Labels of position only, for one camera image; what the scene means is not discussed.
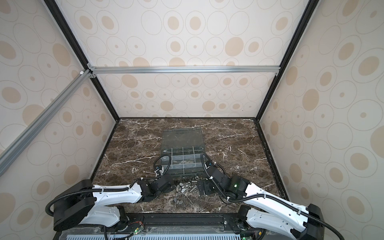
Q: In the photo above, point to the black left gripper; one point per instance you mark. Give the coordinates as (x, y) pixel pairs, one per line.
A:
(169, 188)

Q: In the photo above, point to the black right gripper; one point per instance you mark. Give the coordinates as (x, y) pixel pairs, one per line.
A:
(204, 187)

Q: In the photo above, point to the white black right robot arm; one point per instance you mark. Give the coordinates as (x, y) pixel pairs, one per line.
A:
(267, 211)

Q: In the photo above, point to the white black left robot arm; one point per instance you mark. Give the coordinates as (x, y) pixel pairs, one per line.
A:
(88, 204)

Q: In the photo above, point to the clear plastic organizer box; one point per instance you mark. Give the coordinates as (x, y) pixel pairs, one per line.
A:
(181, 150)

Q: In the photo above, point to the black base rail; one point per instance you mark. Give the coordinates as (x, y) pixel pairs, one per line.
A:
(175, 227)

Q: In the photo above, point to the horizontal aluminium frame bar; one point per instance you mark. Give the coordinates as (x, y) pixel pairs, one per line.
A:
(185, 70)

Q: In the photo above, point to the diagonal aluminium frame bar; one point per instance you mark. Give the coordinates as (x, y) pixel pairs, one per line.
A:
(25, 138)

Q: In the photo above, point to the black right corner post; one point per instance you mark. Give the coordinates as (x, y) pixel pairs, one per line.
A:
(300, 29)

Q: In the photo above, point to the black corner post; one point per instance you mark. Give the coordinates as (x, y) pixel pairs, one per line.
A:
(59, 18)
(300, 29)

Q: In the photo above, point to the black left corner post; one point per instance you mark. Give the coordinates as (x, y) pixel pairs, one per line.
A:
(59, 18)

